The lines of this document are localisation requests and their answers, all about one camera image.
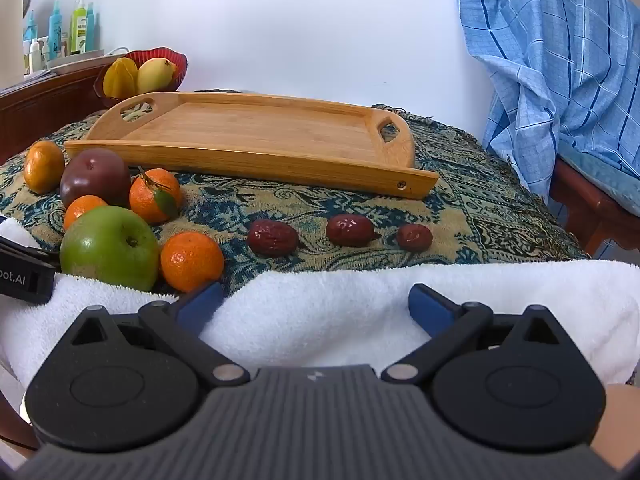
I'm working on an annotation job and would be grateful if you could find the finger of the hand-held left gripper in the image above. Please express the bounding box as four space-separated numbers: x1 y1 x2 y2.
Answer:
0 232 55 267

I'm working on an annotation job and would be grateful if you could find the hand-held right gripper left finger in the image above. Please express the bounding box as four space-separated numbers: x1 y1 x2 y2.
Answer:
70 281 252 389

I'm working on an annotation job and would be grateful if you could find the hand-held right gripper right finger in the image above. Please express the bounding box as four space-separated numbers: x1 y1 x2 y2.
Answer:
380 282 564 389

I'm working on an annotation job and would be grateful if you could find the small red date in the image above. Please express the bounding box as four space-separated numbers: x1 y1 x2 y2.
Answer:
396 223 434 253

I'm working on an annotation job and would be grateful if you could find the green apple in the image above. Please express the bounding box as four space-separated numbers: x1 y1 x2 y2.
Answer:
59 206 160 293

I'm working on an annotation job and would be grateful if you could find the large red date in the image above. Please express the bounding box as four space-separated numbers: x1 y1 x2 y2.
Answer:
247 219 300 256

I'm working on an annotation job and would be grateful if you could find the purple passion fruit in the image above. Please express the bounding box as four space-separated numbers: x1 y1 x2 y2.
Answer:
60 148 132 210

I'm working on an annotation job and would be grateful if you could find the orange tangerine with green leaf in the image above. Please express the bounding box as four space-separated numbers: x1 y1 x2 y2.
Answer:
129 166 182 225

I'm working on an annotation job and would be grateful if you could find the wooden tray with handles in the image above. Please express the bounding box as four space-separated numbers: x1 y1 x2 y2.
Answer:
64 91 440 200

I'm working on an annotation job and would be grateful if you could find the white terry towel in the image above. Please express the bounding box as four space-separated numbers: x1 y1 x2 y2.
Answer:
0 217 640 387

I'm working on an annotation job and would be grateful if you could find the teal paisley patterned blanket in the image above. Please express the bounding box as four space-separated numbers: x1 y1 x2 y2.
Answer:
0 90 592 297

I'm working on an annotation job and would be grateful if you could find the dark wooden cabinet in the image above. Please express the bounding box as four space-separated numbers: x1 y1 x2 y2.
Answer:
0 62 109 166

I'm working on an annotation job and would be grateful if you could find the stack of papers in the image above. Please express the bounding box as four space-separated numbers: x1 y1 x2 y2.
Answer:
0 70 59 94

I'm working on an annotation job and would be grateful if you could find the red-brown wooden chair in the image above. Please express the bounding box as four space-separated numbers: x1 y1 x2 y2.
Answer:
547 157 640 257

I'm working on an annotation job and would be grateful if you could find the white plastic tray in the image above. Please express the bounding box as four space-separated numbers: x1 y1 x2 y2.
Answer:
46 49 106 70

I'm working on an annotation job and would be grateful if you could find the yellow starfruit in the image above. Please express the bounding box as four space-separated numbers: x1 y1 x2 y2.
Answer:
102 57 139 99

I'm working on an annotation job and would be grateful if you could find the cream cylindrical canister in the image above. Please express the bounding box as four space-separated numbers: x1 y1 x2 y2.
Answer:
0 0 26 89

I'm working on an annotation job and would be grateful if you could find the yellow mango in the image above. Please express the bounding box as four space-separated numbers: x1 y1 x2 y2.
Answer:
136 57 179 95

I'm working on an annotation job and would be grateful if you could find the light blue seat cushion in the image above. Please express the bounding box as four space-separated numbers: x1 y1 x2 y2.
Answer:
557 145 640 217

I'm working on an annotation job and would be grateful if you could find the person's leg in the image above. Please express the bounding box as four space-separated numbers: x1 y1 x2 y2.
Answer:
592 384 640 466

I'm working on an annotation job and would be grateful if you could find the green spray bottle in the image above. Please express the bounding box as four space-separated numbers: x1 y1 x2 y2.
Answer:
70 0 89 56

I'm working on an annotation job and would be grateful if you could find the red glass fruit bowl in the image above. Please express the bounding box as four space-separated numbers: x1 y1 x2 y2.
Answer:
94 47 189 100

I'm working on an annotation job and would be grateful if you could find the blue plaid cloth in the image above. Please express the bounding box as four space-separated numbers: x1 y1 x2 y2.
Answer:
454 0 640 207

